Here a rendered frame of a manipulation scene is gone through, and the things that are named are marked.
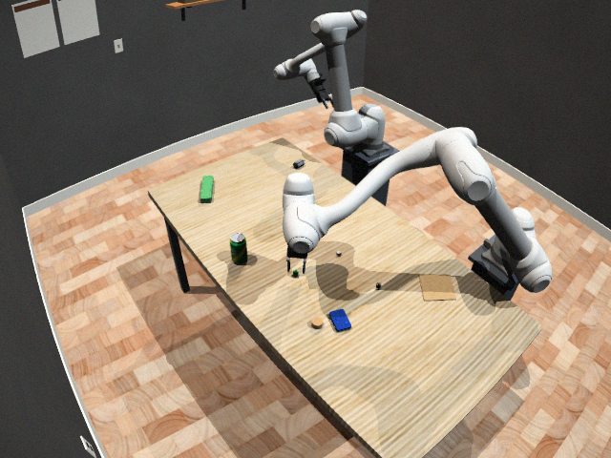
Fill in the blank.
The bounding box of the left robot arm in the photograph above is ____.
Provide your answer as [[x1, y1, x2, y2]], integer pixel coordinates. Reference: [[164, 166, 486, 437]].
[[283, 127, 552, 293]]

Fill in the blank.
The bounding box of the green rectangular block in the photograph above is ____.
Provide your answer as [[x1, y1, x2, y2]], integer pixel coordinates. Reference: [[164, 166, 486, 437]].
[[200, 176, 214, 203]]

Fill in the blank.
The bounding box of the tan square mat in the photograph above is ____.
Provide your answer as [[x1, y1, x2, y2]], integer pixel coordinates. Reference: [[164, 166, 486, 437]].
[[419, 274, 456, 301]]

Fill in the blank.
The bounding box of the blue case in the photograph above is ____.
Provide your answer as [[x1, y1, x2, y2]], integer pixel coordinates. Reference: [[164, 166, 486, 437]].
[[329, 309, 351, 332]]

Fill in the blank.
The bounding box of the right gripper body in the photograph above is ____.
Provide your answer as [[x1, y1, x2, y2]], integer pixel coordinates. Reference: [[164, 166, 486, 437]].
[[305, 72, 329, 102]]

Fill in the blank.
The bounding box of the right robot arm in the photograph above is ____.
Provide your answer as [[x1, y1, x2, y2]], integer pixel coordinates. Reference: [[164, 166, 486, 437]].
[[273, 10, 390, 157]]

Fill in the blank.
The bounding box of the brown cylinder with tan top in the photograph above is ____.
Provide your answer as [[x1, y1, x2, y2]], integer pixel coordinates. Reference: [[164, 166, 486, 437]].
[[311, 317, 323, 329]]

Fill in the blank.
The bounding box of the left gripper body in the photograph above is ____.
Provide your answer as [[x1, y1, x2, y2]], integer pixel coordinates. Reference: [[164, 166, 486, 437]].
[[287, 246, 307, 259]]

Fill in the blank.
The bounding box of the green drink can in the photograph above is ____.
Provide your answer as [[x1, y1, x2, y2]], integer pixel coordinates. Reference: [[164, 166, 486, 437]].
[[229, 233, 247, 264]]

